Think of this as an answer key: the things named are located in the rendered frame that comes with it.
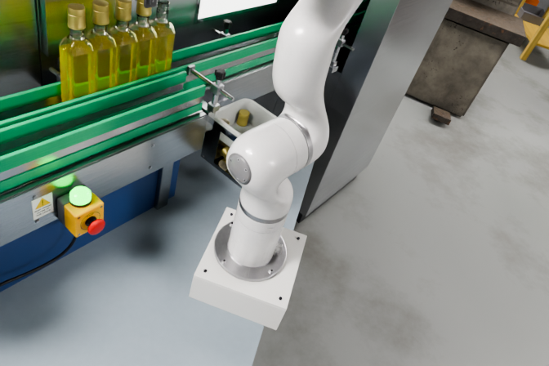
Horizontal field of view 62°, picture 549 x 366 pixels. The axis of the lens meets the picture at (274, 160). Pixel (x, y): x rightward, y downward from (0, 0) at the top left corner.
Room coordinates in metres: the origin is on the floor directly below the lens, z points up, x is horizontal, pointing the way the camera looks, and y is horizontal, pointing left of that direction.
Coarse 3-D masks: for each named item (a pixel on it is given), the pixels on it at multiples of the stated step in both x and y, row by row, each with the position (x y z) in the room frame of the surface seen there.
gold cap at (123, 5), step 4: (116, 0) 0.93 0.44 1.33; (120, 0) 0.93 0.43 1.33; (124, 0) 0.94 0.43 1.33; (128, 0) 0.94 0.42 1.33; (116, 4) 0.93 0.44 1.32; (120, 4) 0.93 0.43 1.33; (124, 4) 0.93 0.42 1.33; (128, 4) 0.93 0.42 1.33; (116, 8) 0.93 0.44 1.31; (120, 8) 0.93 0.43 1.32; (124, 8) 0.93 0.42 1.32; (128, 8) 0.94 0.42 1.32; (116, 12) 0.93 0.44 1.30; (120, 12) 0.93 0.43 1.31; (124, 12) 0.93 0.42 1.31; (128, 12) 0.94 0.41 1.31; (116, 16) 0.93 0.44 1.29; (120, 16) 0.93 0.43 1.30; (124, 16) 0.93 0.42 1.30; (128, 16) 0.94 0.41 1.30; (124, 20) 0.93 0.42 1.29; (128, 20) 0.94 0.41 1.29
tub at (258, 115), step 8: (232, 104) 1.17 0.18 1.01; (240, 104) 1.20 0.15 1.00; (248, 104) 1.22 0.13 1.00; (256, 104) 1.21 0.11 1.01; (216, 112) 1.10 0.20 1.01; (224, 112) 1.13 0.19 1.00; (232, 112) 1.17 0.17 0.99; (256, 112) 1.20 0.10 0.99; (264, 112) 1.19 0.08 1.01; (216, 120) 1.07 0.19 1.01; (232, 120) 1.17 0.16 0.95; (248, 120) 1.21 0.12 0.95; (256, 120) 1.20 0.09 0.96; (264, 120) 1.18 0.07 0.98; (232, 128) 1.05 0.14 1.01; (240, 128) 1.16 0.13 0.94; (248, 128) 1.17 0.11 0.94
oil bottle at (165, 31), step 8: (152, 24) 1.03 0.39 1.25; (160, 24) 1.03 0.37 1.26; (168, 24) 1.04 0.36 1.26; (160, 32) 1.01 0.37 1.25; (168, 32) 1.03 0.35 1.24; (160, 40) 1.01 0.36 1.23; (168, 40) 1.04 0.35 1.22; (160, 48) 1.01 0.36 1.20; (168, 48) 1.04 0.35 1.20; (160, 56) 1.02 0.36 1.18; (168, 56) 1.04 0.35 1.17; (160, 64) 1.02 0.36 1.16; (168, 64) 1.04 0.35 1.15; (160, 72) 1.02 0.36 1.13
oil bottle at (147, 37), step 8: (136, 24) 0.98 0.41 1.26; (136, 32) 0.97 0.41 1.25; (144, 32) 0.97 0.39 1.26; (152, 32) 0.99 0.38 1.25; (144, 40) 0.97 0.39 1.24; (152, 40) 0.99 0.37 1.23; (144, 48) 0.97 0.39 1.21; (152, 48) 0.99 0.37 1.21; (144, 56) 0.97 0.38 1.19; (152, 56) 0.99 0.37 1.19; (136, 64) 0.96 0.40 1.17; (144, 64) 0.97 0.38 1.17; (152, 64) 0.99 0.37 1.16; (136, 72) 0.96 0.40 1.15; (144, 72) 0.97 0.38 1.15; (152, 72) 1.00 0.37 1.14
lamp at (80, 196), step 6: (78, 186) 0.66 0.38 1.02; (84, 186) 0.66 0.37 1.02; (72, 192) 0.64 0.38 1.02; (78, 192) 0.64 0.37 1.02; (84, 192) 0.64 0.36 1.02; (90, 192) 0.65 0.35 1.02; (72, 198) 0.63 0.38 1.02; (78, 198) 0.63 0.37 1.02; (84, 198) 0.63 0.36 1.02; (90, 198) 0.65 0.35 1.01; (72, 204) 0.62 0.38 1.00; (78, 204) 0.63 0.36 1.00; (84, 204) 0.63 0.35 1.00
